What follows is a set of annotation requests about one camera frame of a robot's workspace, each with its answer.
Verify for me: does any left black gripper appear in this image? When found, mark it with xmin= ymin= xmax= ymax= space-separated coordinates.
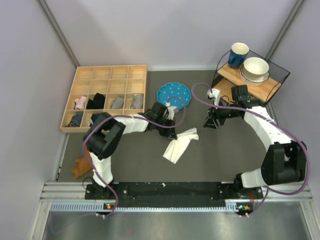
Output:
xmin=154 ymin=116 xmax=177 ymax=140

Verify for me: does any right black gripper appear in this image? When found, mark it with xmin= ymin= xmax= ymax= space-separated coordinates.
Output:
xmin=202 ymin=100 xmax=240 ymax=130

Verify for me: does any white underwear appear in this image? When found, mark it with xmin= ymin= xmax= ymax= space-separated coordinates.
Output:
xmin=162 ymin=127 xmax=199 ymax=164

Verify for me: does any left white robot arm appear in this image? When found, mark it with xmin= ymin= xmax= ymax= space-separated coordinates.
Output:
xmin=83 ymin=102 xmax=179 ymax=199

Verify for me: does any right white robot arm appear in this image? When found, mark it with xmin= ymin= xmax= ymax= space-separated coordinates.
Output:
xmin=204 ymin=85 xmax=306 ymax=198

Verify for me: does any light grey rolled underwear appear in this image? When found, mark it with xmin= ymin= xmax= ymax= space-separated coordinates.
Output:
xmin=130 ymin=94 xmax=144 ymax=109

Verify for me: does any navy rolled underwear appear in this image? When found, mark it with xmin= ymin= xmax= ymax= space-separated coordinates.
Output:
xmin=87 ymin=112 xmax=102 ymax=127

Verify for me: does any black rolled underwear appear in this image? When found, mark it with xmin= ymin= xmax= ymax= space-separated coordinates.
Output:
xmin=86 ymin=92 xmax=106 ymax=110

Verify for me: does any pink rolled underwear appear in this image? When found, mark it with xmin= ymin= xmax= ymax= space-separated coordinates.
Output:
xmin=74 ymin=96 xmax=87 ymax=110

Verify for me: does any denim blue rolled underwear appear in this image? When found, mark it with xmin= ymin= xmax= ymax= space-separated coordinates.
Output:
xmin=65 ymin=111 xmax=84 ymax=128

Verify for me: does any blue dotted plate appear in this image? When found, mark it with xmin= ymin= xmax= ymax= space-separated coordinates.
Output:
xmin=156 ymin=82 xmax=192 ymax=110

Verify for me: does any white scalloped dish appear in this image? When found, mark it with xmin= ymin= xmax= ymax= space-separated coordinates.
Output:
xmin=240 ymin=67 xmax=270 ymax=87

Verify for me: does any white bowl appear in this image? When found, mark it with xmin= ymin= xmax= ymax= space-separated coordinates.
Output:
xmin=242 ymin=57 xmax=270 ymax=77

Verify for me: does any wooden compartment organizer box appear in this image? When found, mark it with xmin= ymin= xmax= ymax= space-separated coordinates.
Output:
xmin=60 ymin=64 xmax=147 ymax=133

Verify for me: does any blue mug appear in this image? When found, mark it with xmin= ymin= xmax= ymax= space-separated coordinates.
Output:
xmin=228 ymin=42 xmax=250 ymax=69

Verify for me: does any orange brown cloth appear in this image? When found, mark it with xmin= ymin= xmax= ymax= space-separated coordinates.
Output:
xmin=71 ymin=147 xmax=93 ymax=180

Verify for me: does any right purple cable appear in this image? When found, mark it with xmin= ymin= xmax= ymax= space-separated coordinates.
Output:
xmin=191 ymin=82 xmax=312 ymax=218

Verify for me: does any purple cable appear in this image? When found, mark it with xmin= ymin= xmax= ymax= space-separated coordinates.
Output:
xmin=191 ymin=82 xmax=312 ymax=218
xmin=81 ymin=95 xmax=187 ymax=221

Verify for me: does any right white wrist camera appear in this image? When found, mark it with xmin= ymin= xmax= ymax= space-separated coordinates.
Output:
xmin=207 ymin=88 xmax=221 ymax=106

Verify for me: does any black wire wooden shelf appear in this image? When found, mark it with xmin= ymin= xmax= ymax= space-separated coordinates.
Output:
xmin=211 ymin=50 xmax=291 ymax=106

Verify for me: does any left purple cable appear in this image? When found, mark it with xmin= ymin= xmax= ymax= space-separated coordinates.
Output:
xmin=81 ymin=95 xmax=187 ymax=221

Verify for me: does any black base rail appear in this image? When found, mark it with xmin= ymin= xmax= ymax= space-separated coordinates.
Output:
xmin=84 ymin=180 xmax=266 ymax=208

